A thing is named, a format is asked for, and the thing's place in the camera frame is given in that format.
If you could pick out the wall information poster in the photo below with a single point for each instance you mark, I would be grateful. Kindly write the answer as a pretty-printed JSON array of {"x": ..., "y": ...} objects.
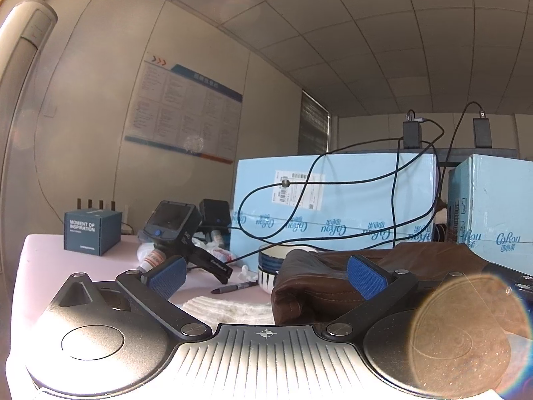
[{"x": 181, "y": 110}]

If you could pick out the large light blue box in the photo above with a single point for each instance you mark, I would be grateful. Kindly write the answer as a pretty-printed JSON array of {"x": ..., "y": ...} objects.
[{"x": 337, "y": 202}]

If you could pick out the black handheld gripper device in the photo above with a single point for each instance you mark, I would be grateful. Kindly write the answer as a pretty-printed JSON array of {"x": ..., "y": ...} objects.
[{"x": 171, "y": 228}]

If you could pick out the dark teal small box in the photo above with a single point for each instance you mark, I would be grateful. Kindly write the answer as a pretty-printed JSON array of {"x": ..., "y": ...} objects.
[{"x": 91, "y": 231}]

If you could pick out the blue white ceramic bowl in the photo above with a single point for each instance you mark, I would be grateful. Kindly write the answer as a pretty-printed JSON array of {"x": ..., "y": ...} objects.
[{"x": 270, "y": 260}]

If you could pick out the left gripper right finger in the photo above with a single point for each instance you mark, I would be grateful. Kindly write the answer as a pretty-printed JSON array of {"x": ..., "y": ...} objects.
[{"x": 382, "y": 292}]

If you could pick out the black power adapter left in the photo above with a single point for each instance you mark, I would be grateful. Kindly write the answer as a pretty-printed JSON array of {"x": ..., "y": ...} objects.
[{"x": 412, "y": 132}]

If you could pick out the black power adapter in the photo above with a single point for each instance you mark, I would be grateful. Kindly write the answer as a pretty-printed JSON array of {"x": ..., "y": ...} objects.
[
  {"x": 482, "y": 131},
  {"x": 412, "y": 132}
]

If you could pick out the brown leather jacket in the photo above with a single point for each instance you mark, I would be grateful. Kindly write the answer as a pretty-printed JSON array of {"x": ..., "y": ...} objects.
[{"x": 317, "y": 288}]

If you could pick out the black marker pen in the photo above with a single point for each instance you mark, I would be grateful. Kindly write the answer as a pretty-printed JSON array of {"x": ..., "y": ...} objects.
[{"x": 229, "y": 288}]

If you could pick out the white knitted cloth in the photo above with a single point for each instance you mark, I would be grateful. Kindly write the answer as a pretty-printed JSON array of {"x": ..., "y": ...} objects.
[{"x": 214, "y": 312}]

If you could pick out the black power adapter right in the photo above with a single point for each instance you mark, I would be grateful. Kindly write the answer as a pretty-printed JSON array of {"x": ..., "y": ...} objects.
[{"x": 482, "y": 131}]

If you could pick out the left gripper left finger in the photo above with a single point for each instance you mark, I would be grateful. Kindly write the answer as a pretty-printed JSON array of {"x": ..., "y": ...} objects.
[{"x": 152, "y": 290}]

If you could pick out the small white bottle red label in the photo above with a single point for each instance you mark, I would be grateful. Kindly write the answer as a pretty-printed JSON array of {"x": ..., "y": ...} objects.
[{"x": 151, "y": 260}]

